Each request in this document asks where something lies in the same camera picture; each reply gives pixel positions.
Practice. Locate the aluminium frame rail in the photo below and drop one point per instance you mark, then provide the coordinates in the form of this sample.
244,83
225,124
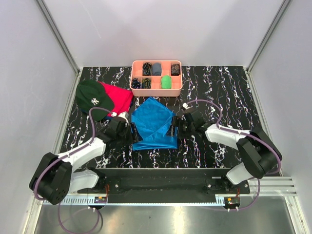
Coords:
55,31

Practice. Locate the dark floral rolled cloth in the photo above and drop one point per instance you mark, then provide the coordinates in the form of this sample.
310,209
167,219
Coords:
147,69

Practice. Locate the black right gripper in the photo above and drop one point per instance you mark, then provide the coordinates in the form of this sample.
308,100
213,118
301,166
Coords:
170,132

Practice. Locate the grey rolled cloth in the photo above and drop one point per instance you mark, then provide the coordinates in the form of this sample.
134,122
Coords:
156,69

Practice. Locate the bright blue napkin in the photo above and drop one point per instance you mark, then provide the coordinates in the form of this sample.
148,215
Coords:
153,120

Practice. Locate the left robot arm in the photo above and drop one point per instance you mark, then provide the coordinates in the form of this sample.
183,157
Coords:
58,175

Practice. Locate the dark green baseball cap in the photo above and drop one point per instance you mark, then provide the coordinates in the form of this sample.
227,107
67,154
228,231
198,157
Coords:
90,94

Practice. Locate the pink folded cloth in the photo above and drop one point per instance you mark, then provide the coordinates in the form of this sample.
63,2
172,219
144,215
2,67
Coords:
122,98

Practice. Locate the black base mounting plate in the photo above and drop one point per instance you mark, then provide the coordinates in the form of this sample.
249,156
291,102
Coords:
159,186

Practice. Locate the navy striped rolled cloth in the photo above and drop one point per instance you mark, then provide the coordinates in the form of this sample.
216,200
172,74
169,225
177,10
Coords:
136,84

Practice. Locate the pink divided organizer box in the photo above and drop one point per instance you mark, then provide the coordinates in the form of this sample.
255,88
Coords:
156,90

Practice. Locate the green rolled cloth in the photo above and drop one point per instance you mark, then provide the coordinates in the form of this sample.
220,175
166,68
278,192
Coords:
166,82

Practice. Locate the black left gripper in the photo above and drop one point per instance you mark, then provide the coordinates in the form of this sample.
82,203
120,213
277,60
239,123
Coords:
137,137

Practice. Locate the yellow floral rolled cloth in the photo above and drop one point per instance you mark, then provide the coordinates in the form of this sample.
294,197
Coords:
146,83

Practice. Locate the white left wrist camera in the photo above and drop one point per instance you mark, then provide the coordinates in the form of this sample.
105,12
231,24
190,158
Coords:
123,115

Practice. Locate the brown patterned rolled cloth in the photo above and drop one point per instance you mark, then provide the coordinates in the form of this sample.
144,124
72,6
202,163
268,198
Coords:
175,69

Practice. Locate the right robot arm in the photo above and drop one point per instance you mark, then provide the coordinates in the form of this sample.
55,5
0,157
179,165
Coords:
258,153

